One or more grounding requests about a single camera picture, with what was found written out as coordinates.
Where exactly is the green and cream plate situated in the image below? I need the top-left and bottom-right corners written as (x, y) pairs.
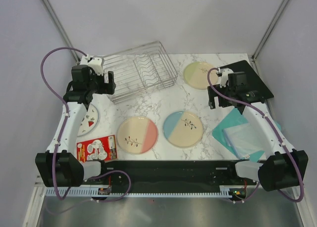
top-left (183, 61), bottom-right (213, 90)

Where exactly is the metal wire dish rack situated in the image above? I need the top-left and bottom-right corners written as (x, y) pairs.
top-left (102, 41), bottom-right (178, 104)

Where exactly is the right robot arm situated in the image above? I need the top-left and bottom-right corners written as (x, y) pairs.
top-left (207, 68), bottom-right (308, 196)

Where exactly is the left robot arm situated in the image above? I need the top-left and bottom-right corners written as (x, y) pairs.
top-left (35, 65), bottom-right (116, 187)

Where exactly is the black square mat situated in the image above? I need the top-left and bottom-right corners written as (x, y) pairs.
top-left (220, 60), bottom-right (274, 100)

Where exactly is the teal cutting mat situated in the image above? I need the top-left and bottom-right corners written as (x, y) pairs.
top-left (211, 108), bottom-right (274, 162)

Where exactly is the watermelon pattern plate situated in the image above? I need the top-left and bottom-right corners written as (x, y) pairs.
top-left (77, 104), bottom-right (100, 137)

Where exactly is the blue and cream plate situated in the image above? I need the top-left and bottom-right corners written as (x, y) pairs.
top-left (162, 111), bottom-right (204, 148)

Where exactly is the pink and cream plate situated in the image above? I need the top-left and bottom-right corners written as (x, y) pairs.
top-left (116, 116), bottom-right (159, 155)

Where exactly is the red instruction card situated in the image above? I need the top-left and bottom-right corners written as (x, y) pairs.
top-left (76, 135), bottom-right (117, 163)

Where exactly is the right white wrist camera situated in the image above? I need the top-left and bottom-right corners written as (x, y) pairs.
top-left (216, 68), bottom-right (233, 88)

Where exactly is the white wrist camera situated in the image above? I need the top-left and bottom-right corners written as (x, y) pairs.
top-left (216, 68), bottom-right (233, 88)
top-left (85, 55), bottom-right (104, 76)

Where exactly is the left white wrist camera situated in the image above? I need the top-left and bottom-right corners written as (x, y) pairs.
top-left (85, 55), bottom-right (104, 76)

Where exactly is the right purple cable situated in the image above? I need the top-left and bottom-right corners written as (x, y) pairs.
top-left (207, 67), bottom-right (305, 204)

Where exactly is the purple cable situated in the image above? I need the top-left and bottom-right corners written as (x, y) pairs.
top-left (40, 47), bottom-right (132, 202)
top-left (207, 67), bottom-right (305, 204)

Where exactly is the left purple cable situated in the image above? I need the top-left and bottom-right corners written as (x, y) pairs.
top-left (40, 47), bottom-right (132, 202)

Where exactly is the left aluminium frame post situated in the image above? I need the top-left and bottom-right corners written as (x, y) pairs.
top-left (34, 0), bottom-right (82, 64)

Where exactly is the aluminium frame post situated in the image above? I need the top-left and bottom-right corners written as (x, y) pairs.
top-left (34, 0), bottom-right (82, 64)
top-left (249, 0), bottom-right (291, 62)

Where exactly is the white slotted cable duct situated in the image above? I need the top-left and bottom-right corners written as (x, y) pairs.
top-left (58, 185), bottom-right (237, 198)

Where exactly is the right aluminium frame post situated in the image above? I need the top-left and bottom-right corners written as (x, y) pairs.
top-left (249, 0), bottom-right (291, 62)

